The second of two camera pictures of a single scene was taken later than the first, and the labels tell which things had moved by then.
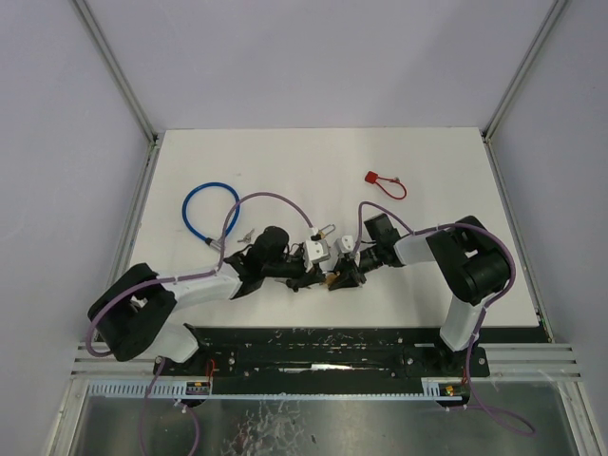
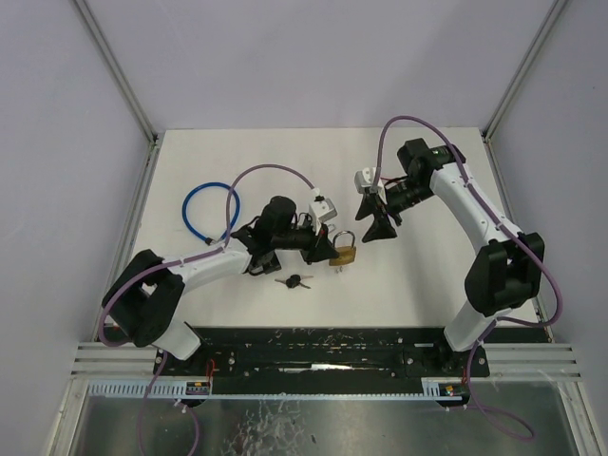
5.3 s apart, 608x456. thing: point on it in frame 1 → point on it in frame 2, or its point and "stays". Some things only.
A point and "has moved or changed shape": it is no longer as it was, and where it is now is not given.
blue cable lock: (214, 243) stays
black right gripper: (354, 270) → (380, 207)
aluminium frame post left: (117, 68) stays
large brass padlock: (330, 279) has moved or changed shape
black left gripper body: (303, 274) → (313, 244)
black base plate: (324, 352) stays
